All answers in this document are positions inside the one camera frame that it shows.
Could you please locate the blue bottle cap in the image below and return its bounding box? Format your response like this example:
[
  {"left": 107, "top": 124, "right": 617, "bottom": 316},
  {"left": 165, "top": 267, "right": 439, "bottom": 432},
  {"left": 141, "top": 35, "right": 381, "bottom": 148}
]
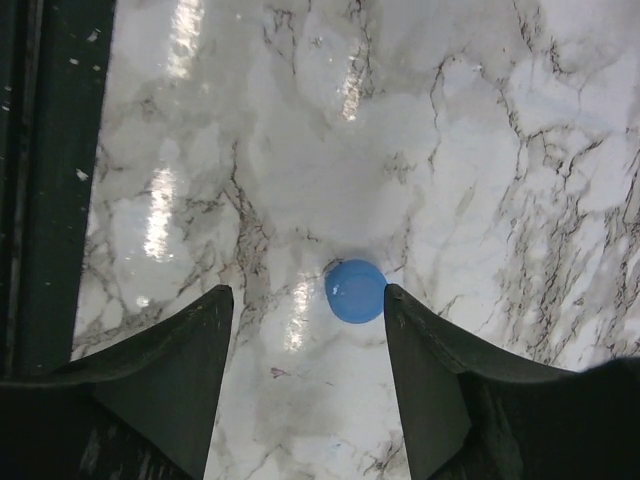
[{"left": 325, "top": 259, "right": 387, "bottom": 324}]

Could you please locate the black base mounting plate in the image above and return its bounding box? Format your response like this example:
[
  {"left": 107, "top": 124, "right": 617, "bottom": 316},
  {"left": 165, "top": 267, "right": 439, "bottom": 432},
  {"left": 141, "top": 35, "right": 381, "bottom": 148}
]
[{"left": 1, "top": 1, "right": 116, "bottom": 378}]

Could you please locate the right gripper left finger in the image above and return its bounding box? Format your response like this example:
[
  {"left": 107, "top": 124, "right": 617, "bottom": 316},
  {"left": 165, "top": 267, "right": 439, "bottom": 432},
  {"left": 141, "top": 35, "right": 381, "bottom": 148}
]
[{"left": 1, "top": 285, "right": 233, "bottom": 479}]

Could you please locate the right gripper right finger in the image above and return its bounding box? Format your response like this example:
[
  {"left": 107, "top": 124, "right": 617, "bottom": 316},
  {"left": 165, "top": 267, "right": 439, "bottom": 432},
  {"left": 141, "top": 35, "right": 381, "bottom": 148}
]
[{"left": 384, "top": 284, "right": 639, "bottom": 479}]

